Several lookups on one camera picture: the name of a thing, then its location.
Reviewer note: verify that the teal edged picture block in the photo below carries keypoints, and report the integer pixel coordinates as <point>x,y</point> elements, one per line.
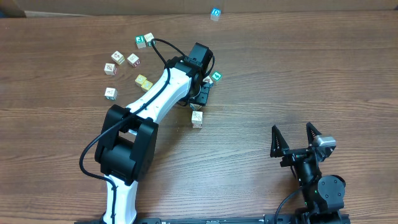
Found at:
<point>111,93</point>

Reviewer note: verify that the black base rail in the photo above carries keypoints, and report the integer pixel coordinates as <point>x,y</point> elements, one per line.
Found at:
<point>266,219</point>

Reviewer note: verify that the blue edged picture block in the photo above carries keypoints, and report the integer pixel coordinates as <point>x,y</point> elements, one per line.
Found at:
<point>209,81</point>

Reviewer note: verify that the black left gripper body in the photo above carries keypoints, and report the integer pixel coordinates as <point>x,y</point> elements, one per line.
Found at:
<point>195,92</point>

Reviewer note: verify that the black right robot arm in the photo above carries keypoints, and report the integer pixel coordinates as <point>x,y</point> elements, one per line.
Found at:
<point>322,194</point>

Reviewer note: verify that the teal number block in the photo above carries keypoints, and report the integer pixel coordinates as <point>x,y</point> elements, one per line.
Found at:
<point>148,39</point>

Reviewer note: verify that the green letter block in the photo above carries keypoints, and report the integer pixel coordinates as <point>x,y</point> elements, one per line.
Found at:
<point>140,41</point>

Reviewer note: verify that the wooden picture block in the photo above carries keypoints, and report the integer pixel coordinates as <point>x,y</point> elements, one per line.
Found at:
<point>197,117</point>

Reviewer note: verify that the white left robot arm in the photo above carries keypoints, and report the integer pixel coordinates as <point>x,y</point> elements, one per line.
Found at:
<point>126,146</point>

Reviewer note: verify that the blue edged letter block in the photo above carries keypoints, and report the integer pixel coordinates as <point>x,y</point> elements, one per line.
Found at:
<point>195,107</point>

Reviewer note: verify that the blue letter D block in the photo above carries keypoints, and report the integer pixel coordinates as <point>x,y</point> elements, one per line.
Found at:
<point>215,14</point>

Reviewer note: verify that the red edged picture block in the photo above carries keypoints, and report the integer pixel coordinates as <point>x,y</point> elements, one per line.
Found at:
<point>110,69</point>

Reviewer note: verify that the red letter U block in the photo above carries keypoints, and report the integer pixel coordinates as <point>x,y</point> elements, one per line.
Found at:
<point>133,60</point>

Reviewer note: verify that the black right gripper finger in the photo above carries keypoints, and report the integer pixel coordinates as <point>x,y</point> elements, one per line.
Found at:
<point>279,147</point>
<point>313,135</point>

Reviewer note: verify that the yellow letter O block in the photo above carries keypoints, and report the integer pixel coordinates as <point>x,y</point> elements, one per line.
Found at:
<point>146,85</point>

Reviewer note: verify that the green number 4 block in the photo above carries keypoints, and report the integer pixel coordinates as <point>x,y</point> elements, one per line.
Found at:
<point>216,77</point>

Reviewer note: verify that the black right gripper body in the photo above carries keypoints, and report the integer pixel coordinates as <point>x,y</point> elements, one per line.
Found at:
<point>292,155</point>

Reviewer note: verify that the yellow letter G block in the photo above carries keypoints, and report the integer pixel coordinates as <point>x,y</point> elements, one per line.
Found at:
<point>140,79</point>

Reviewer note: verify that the yellow edged picture block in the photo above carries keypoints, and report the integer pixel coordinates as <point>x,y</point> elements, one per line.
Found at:
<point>118,57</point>

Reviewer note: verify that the red edged wooden block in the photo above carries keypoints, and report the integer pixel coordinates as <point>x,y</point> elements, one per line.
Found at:
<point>197,126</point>

